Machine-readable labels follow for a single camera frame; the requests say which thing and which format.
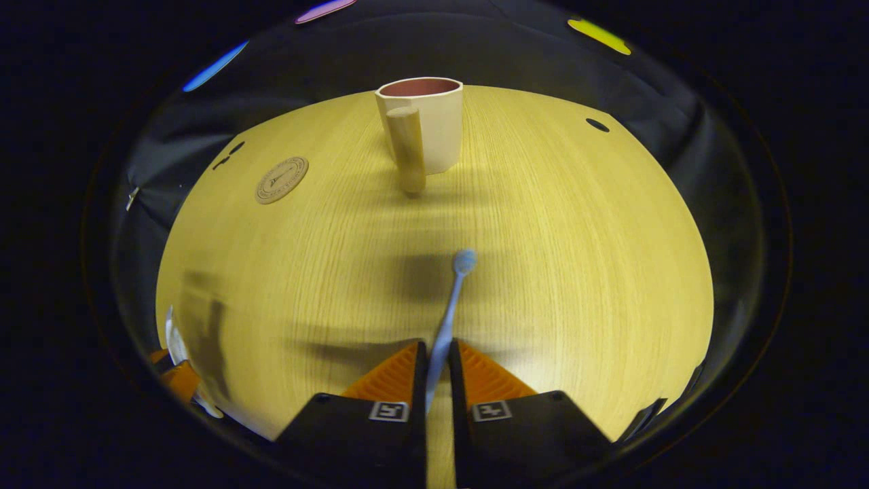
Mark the beige cup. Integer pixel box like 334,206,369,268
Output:
375,77,464,199

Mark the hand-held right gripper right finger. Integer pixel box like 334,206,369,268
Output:
448,340,615,489

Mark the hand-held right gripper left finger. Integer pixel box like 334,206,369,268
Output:
275,340,430,489

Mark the white toothbrush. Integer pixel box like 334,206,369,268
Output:
424,249,478,415

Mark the wooden desktop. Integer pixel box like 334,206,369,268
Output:
155,85,715,489

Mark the round wooden coaster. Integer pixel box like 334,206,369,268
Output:
255,157,310,205

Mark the white toothpaste tube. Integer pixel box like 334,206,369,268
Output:
165,306,225,419

